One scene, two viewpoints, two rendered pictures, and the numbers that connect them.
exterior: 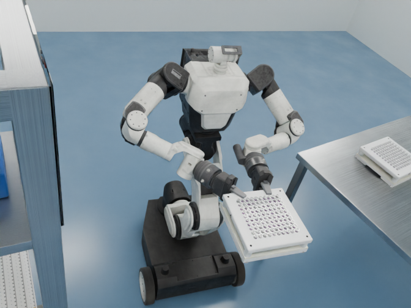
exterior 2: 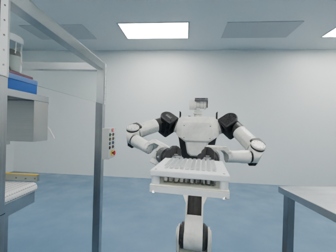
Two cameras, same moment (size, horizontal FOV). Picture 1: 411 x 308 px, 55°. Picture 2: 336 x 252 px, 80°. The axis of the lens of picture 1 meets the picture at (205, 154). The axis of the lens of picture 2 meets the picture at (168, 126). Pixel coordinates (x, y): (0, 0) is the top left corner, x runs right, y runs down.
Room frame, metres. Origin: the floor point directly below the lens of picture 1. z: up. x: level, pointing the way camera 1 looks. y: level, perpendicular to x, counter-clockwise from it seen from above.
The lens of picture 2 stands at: (0.32, -0.62, 1.22)
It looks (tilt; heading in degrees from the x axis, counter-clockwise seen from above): 0 degrees down; 37
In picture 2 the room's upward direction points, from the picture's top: 2 degrees clockwise
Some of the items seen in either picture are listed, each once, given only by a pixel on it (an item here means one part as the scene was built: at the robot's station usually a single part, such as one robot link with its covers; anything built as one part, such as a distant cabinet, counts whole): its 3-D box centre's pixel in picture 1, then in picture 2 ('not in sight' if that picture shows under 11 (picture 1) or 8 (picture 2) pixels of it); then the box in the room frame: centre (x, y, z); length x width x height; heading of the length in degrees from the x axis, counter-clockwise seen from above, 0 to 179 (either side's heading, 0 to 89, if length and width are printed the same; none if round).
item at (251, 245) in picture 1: (265, 217); (191, 167); (0.95, -0.26, 1.07); 0.25 x 0.24 x 0.02; 117
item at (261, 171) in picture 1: (260, 174); (209, 159); (1.17, -0.23, 1.06); 0.12 x 0.10 x 0.13; 19
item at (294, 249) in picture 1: (262, 226); (190, 180); (0.95, -0.26, 1.02); 0.24 x 0.24 x 0.02; 27
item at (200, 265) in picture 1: (183, 233); not in sight; (1.50, 0.02, 0.19); 0.64 x 0.52 x 0.33; 27
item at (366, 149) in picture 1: (392, 156); not in sight; (1.68, -0.93, 0.95); 0.25 x 0.24 x 0.02; 42
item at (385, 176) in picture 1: (388, 164); not in sight; (1.68, -0.93, 0.90); 0.24 x 0.24 x 0.02; 42
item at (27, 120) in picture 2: not in sight; (20, 120); (0.67, 0.58, 1.22); 0.22 x 0.11 x 0.20; 124
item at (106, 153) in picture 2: not in sight; (108, 142); (1.39, 0.82, 1.05); 0.17 x 0.06 x 0.26; 34
